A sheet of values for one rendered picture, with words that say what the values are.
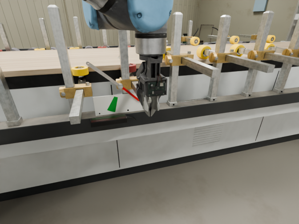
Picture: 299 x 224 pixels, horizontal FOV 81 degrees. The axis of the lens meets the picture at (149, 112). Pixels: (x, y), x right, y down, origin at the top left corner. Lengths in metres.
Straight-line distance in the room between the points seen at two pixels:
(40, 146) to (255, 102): 1.24
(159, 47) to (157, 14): 0.20
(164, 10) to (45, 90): 0.90
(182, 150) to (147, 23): 1.28
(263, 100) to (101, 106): 0.98
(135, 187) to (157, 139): 0.40
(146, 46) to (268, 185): 1.46
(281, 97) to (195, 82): 0.56
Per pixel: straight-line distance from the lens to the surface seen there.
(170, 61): 0.87
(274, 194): 1.67
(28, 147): 1.07
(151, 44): 0.50
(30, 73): 1.08
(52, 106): 1.15
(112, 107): 0.88
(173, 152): 1.48
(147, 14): 0.31
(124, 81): 0.84
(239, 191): 1.57
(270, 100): 1.36
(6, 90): 0.94
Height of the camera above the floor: 1.11
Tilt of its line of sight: 27 degrees down
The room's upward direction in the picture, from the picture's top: straight up
